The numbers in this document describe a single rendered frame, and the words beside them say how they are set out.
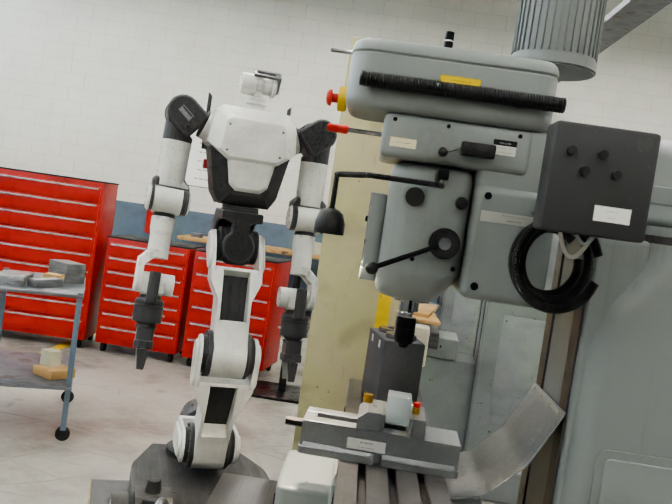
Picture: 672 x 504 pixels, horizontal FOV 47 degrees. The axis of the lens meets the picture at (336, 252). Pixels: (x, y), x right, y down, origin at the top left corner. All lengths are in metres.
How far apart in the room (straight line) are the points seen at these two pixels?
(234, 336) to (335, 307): 1.32
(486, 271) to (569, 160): 0.36
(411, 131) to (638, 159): 0.49
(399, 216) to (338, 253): 1.83
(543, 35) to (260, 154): 0.95
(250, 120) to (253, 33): 8.92
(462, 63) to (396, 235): 0.41
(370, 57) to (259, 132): 0.70
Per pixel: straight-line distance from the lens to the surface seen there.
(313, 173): 2.47
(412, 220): 1.75
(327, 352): 3.63
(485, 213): 1.75
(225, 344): 2.33
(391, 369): 2.20
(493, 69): 1.77
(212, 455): 2.53
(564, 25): 1.86
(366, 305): 3.59
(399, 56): 1.76
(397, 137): 1.74
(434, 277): 1.77
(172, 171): 2.40
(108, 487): 2.97
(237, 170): 2.36
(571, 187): 1.53
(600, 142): 1.55
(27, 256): 7.03
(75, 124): 11.71
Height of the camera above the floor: 1.49
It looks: 3 degrees down
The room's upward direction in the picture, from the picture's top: 8 degrees clockwise
